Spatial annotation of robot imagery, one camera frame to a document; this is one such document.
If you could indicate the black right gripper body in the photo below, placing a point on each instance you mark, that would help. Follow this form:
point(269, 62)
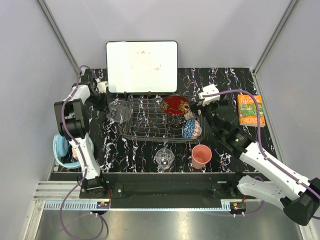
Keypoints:
point(208, 111)

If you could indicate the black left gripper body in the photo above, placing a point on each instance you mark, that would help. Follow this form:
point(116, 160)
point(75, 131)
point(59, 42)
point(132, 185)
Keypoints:
point(99, 100)

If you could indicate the clear glass plate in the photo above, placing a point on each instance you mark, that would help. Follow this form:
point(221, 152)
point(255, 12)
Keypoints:
point(120, 111)

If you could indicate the blue triangle pattern bowl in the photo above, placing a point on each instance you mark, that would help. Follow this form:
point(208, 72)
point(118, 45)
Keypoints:
point(192, 129)

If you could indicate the brown patterned bowl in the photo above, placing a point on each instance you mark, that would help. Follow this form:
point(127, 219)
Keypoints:
point(188, 115)

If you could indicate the pink plastic cup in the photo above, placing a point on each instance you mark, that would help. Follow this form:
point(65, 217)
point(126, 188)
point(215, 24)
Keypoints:
point(200, 156)

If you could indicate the red floral bowl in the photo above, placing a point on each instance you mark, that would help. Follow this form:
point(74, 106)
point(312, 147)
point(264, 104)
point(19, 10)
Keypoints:
point(175, 105)

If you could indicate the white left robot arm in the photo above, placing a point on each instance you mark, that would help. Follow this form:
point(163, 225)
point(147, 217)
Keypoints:
point(73, 126)

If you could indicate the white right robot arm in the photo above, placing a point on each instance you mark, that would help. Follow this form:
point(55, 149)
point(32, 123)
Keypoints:
point(297, 195)

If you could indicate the orange treehouse book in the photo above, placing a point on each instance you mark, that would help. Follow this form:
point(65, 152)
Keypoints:
point(247, 111)

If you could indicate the white dry-erase board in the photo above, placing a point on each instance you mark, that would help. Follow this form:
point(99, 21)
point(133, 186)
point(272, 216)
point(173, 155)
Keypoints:
point(142, 66)

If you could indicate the pink cube block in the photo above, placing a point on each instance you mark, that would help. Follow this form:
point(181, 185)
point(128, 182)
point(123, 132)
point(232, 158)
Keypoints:
point(74, 154)

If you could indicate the light blue headphones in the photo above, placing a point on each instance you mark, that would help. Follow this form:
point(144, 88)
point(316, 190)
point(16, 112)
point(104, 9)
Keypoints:
point(61, 152)

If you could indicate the clear drinking glass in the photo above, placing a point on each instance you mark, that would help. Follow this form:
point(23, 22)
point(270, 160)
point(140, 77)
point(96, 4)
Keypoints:
point(164, 159)

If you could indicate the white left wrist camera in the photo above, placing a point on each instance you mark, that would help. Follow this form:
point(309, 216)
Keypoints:
point(102, 86)

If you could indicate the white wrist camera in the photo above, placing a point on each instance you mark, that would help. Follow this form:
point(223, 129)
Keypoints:
point(209, 94)
point(102, 86)

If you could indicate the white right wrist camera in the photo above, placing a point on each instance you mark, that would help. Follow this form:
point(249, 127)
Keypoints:
point(209, 94)

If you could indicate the metal wire dish rack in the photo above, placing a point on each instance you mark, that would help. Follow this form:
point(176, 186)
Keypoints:
point(148, 122)

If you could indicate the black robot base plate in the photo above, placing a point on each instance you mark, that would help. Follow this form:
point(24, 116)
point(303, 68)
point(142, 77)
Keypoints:
point(198, 189)

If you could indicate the grey cable duct rail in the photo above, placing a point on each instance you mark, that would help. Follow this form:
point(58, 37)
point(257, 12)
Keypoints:
point(99, 206)

